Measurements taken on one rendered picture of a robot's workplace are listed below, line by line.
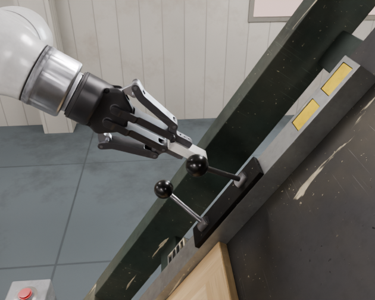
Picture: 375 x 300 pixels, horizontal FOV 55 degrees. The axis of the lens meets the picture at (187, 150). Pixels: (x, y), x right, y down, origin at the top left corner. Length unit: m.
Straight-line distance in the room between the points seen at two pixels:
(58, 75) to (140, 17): 3.28
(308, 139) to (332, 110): 0.06
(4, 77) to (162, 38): 3.35
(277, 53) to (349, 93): 0.24
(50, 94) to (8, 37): 0.09
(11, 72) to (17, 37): 0.05
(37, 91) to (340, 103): 0.44
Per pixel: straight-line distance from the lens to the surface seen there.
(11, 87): 0.54
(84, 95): 0.53
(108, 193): 3.08
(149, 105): 0.55
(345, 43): 0.79
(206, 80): 4.00
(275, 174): 0.62
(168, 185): 0.69
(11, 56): 0.52
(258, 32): 3.96
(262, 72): 0.80
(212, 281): 0.68
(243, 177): 0.63
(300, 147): 0.61
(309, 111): 0.61
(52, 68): 0.53
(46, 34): 0.68
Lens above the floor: 1.87
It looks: 32 degrees down
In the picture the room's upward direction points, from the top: straight up
